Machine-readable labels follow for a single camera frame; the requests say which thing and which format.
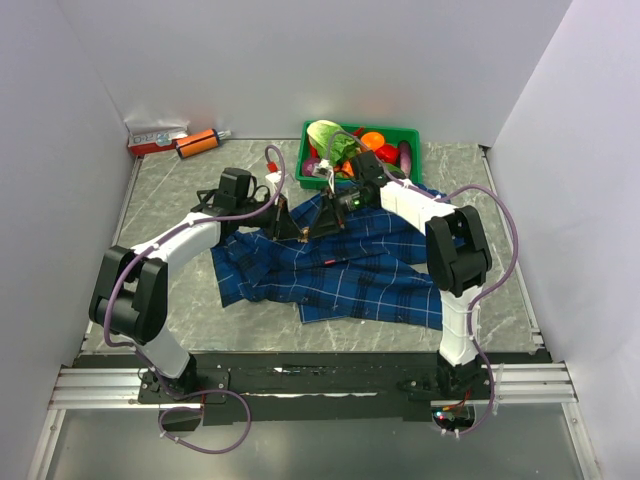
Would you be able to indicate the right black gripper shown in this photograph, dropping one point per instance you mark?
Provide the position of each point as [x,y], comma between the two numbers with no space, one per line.
[328,217]

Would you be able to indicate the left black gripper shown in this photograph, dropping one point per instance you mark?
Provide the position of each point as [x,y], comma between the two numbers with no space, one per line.
[285,227]

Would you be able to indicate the blue plaid shirt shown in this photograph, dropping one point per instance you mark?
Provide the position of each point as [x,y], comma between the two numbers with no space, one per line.
[367,271]

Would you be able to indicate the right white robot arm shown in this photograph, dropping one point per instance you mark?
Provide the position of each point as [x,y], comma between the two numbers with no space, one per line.
[458,257]

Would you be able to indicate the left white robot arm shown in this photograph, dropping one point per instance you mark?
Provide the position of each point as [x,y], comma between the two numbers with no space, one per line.
[130,297]

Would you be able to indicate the orange pumpkin toy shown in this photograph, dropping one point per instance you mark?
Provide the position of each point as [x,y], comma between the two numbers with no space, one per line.
[344,170]

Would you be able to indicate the red onion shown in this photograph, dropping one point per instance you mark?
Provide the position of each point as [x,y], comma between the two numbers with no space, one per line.
[308,166]

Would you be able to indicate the napa cabbage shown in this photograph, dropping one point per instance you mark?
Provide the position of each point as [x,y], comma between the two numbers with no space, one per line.
[331,142]

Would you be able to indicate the red bell pepper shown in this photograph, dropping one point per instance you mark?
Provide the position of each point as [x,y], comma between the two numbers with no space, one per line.
[388,154]

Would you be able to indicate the orange fruit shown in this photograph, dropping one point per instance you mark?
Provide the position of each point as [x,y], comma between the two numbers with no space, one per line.
[373,140]

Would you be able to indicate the purple eggplant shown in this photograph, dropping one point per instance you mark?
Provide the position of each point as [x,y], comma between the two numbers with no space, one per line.
[405,158]

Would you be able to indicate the green plastic crate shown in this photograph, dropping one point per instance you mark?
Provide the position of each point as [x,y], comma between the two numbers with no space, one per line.
[393,136]

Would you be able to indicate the orange cylinder bottle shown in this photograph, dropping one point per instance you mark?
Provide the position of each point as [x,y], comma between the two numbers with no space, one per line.
[201,142]

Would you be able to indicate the red white carton box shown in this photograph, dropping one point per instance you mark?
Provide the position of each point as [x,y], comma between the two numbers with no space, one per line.
[154,137]

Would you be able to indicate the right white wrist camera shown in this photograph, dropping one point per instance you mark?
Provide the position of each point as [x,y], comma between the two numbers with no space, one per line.
[324,170]

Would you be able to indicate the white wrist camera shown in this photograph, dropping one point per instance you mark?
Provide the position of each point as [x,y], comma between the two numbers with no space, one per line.
[275,179]
[324,170]

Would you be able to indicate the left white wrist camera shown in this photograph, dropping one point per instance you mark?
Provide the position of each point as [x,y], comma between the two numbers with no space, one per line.
[275,179]

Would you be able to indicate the black folding frame stand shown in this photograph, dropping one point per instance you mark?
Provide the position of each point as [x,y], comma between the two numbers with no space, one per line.
[205,200]

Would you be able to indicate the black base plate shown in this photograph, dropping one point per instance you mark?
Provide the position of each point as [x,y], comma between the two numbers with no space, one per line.
[233,387]

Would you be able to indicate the aluminium rail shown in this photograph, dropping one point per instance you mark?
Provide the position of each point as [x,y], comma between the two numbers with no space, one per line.
[104,389]

